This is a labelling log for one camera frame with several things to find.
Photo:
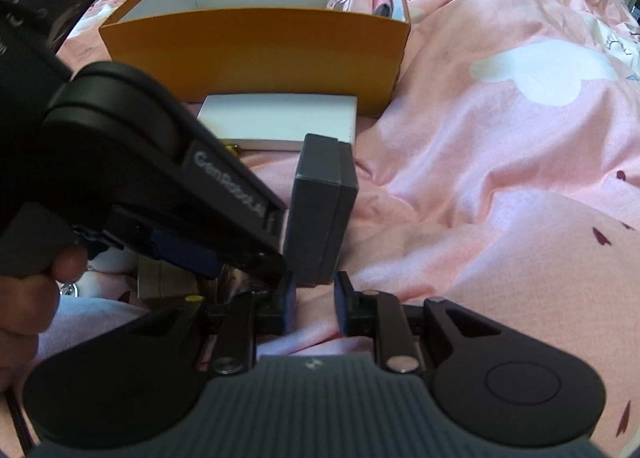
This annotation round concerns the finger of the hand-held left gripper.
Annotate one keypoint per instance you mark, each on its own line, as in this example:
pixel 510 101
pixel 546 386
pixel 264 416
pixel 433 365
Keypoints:
pixel 272 269
pixel 185 255

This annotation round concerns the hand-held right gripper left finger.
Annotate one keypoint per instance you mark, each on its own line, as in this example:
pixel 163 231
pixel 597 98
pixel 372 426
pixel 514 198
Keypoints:
pixel 288 305

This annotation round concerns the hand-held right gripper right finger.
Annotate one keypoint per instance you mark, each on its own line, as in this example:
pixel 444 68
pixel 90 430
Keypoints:
pixel 342 305

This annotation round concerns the tan cardboard box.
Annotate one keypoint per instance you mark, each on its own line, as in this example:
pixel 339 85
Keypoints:
pixel 160 283

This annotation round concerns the dark grey box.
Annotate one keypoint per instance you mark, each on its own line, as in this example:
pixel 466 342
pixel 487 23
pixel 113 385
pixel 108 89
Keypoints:
pixel 315 218

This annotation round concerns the small yellow object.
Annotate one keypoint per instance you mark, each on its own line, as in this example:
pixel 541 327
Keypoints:
pixel 233 148

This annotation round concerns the orange cardboard box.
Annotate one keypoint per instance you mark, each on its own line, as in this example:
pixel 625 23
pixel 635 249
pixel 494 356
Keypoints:
pixel 260 53

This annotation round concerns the person's left hand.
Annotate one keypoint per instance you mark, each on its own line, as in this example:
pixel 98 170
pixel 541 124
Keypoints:
pixel 25 313

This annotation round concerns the flat white box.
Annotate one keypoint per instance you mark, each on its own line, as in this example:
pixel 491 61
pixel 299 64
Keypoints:
pixel 280 116

